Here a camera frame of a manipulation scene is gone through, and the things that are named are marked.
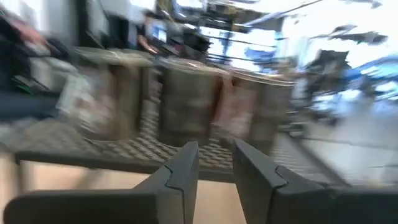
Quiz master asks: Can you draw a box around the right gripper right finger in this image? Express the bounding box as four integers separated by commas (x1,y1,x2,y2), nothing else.
232,139,398,224

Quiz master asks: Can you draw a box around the silver-top glass candle holder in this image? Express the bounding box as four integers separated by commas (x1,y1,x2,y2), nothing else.
158,58,226,147
248,73,296,153

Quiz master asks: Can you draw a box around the black perforated metal tray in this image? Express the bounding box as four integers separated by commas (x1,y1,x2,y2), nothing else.
14,108,340,184

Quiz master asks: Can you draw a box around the person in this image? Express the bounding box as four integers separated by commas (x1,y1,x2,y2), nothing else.
0,9,72,122

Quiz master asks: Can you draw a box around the pink glass candle holder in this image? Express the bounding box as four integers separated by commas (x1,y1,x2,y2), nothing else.
214,76,259,141

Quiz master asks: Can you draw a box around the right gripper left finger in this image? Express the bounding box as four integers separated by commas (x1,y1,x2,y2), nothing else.
2,141,200,224

